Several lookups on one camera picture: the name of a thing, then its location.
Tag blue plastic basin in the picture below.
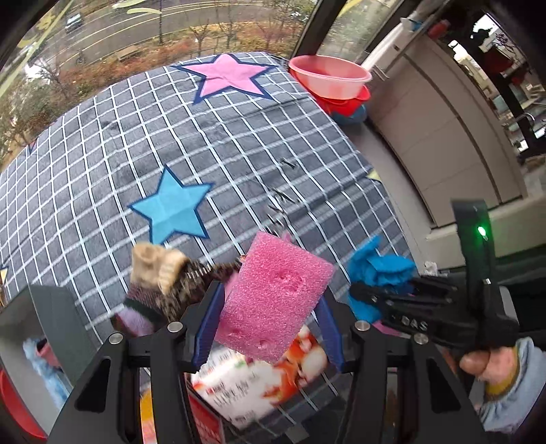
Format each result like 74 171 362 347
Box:
330 105 368 125

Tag leopard print scrunchie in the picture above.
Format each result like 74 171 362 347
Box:
162 260 244 321

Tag person's right hand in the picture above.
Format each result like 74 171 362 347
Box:
461 339 532 385

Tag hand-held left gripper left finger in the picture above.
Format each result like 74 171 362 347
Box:
49 282 226 444

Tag light blue fluffy cloth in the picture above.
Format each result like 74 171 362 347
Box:
22 337 73 406

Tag floral tissue pack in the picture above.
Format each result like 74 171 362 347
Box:
192 324 329 430

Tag red plastic chair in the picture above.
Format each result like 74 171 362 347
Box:
0 369 47 440

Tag beige knit sock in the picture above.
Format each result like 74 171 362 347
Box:
130 242 190 295

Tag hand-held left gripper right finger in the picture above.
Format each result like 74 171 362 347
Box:
319 296 487 444

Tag red plastic basin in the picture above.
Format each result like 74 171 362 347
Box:
318 85 371 117

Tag red patterned box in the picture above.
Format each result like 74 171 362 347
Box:
141 384 225 444

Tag beige cabinet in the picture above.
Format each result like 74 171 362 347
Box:
358 38 530 227

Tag grey cardboard box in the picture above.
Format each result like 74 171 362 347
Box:
0 285 92 432

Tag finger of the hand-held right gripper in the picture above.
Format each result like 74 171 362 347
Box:
405 277 459 300
350 282 427 312

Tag pink plastic basin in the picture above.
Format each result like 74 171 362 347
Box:
288 55 373 101

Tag pink fuzzy sock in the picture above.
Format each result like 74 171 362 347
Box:
36 342 60 368

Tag dark striped knit sock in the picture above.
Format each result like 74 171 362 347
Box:
112 286 171 338

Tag checkered star blanket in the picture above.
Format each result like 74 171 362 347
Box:
0 51 410 432

